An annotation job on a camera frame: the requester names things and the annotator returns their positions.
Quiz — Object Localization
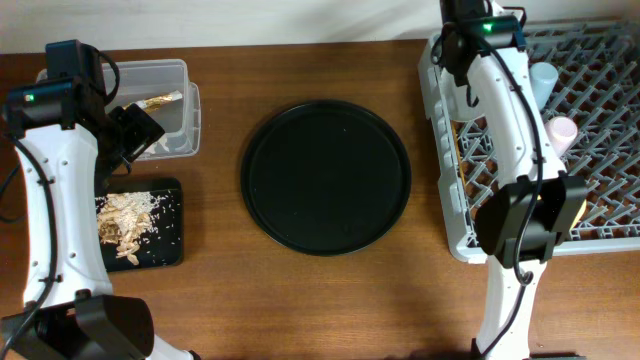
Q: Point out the round black serving tray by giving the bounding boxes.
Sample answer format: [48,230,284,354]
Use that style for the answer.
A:
[240,99,411,257]

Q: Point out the grey dishwasher rack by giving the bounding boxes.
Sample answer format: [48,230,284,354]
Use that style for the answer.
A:
[418,21,639,264]

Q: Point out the pink cup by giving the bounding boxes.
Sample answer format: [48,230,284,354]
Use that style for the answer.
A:
[545,116,578,157]

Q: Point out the light blue cup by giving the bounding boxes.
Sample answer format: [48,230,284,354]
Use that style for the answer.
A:
[529,62,559,110]

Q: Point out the gold snack wrapper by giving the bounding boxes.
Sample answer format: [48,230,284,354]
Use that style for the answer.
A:
[123,91,183,113]

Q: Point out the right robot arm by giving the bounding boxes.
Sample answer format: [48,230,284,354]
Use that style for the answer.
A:
[430,0,587,359]

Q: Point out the white tissue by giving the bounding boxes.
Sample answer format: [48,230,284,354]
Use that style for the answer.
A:
[144,135,185,156]

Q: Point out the black rectangular tray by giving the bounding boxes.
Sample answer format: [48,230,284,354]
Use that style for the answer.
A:
[100,178,184,273]

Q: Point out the clear plastic waste bin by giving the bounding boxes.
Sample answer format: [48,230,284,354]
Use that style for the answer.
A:
[106,59,201,161]

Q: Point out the yellow bowl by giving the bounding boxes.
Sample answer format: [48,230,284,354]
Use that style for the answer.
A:
[570,200,587,229]

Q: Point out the food scraps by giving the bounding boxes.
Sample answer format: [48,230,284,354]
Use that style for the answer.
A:
[97,191,167,266]

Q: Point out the grey plate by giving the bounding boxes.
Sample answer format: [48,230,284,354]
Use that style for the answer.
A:
[440,71,484,122]

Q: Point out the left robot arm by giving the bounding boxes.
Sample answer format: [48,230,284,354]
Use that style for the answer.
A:
[1,40,195,359]

